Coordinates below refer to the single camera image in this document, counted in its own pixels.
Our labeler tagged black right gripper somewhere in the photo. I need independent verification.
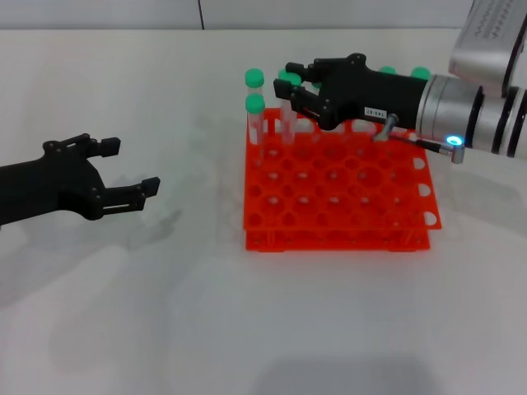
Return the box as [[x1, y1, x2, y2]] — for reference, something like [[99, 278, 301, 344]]
[[273, 52, 430, 132]]

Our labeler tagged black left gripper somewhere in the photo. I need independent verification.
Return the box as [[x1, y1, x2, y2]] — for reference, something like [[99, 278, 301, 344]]
[[0, 132, 161, 227]]

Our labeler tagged orange test tube rack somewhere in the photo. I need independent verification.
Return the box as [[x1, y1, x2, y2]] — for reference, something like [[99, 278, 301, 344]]
[[240, 107, 444, 253]]

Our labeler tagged black cable with metal plug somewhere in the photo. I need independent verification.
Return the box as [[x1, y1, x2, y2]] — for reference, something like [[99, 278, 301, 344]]
[[372, 113, 469, 165]]

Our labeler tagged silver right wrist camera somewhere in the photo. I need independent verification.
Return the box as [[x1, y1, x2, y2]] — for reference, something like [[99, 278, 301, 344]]
[[447, 0, 527, 99]]

